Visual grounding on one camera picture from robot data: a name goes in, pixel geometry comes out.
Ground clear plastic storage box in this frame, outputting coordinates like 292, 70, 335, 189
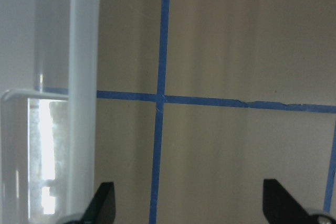
1, 0, 70, 223

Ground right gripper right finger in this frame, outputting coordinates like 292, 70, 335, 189
262, 179, 312, 223

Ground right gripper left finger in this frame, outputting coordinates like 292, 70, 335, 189
79, 182, 116, 224

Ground clear plastic box lid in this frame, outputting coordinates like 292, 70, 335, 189
66, 0, 100, 215

